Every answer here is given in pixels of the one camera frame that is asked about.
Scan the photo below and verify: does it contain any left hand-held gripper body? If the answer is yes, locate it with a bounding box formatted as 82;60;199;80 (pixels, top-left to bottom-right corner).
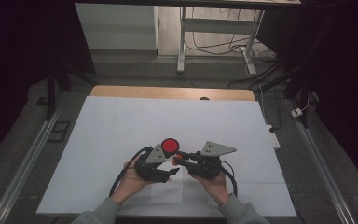
133;143;172;184

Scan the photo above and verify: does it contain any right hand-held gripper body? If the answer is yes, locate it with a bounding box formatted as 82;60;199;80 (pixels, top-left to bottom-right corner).
186;141;238;181

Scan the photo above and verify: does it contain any small red stamp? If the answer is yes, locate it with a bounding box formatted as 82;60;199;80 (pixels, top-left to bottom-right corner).
171;154;184;167

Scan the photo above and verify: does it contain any person's right hand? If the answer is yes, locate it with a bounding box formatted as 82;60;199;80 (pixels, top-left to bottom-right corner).
188;170;231;206

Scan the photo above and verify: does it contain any person's left hand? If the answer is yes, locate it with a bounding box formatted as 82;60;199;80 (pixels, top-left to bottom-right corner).
111;159;172;205

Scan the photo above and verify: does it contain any round black red ink pad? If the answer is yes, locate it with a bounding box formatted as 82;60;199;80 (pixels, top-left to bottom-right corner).
160;137;181;156

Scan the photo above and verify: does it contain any white paper sheet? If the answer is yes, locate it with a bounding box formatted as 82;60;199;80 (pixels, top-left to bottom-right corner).
149;161;185;205

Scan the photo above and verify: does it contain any white table cover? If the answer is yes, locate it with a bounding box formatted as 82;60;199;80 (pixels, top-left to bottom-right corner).
36;95;296;217

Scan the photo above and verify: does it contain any white power strip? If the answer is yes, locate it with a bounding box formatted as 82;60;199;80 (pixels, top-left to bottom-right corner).
266;124;282;149

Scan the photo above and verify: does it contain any white-legged desk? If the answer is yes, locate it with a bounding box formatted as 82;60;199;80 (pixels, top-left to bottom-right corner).
74;0;302;76

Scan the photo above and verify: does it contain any black tripod stand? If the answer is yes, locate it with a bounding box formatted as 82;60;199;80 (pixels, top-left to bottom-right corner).
259;15;312;129
45;62;98;121

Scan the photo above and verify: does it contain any white cabinet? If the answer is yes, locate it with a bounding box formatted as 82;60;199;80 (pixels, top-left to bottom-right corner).
74;3;159;51

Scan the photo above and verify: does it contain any dark curtain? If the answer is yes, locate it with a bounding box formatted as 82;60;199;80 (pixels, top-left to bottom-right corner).
0;0;96;169
255;0;358;194

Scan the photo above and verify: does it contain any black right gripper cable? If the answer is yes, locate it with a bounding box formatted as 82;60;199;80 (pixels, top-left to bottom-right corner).
219;160;239;198

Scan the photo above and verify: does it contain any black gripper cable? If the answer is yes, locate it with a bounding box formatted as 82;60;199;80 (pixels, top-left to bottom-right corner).
219;160;239;198
108;146;154;198

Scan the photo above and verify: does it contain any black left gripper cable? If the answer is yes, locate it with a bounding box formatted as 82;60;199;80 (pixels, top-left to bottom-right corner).
108;146;154;198

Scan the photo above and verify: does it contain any black floor cable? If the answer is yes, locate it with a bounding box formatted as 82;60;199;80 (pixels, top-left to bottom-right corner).
185;7;253;58
227;55;282;90

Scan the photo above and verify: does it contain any black floor frame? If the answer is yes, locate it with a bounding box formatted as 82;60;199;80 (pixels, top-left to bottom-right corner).
47;120;72;144

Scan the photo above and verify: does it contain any aluminium floor rail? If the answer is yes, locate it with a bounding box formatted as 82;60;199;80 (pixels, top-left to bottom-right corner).
287;99;358;224
0;92;69;224

